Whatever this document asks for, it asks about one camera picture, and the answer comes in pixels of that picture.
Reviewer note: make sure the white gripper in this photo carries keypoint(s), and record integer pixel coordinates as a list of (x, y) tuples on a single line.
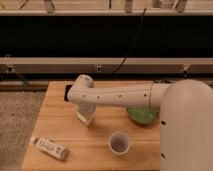
[(86, 109)]

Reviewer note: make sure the white sponge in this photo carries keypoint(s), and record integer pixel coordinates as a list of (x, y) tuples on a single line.
[(86, 120)]

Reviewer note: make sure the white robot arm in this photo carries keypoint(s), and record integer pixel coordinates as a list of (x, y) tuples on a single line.
[(186, 116)]

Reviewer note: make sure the black rectangular phone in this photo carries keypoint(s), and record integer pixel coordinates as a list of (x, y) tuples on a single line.
[(67, 88)]

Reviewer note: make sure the white plastic bottle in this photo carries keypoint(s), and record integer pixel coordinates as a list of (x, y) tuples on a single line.
[(49, 147)]

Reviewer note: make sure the green bowl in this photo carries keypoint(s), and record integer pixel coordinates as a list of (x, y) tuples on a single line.
[(142, 116)]

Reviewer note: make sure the white wall outlet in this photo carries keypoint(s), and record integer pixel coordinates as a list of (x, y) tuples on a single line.
[(99, 68)]

